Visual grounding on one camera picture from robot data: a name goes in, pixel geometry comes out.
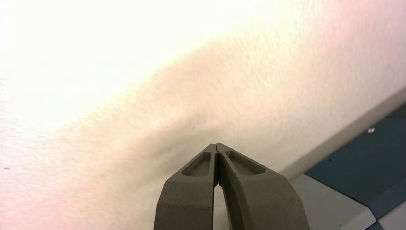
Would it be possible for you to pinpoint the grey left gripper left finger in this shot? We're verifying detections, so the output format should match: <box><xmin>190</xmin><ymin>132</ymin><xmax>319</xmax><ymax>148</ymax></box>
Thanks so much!
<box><xmin>154</xmin><ymin>143</ymin><xmax>219</xmax><ymax>230</ymax></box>

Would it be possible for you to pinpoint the dark green grey control box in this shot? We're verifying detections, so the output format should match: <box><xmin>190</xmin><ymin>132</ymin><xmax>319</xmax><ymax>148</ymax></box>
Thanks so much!
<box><xmin>281</xmin><ymin>86</ymin><xmax>406</xmax><ymax>230</ymax></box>

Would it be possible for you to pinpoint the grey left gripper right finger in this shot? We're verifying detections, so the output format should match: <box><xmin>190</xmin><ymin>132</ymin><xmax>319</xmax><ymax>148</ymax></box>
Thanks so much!
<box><xmin>217</xmin><ymin>142</ymin><xmax>310</xmax><ymax>230</ymax></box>

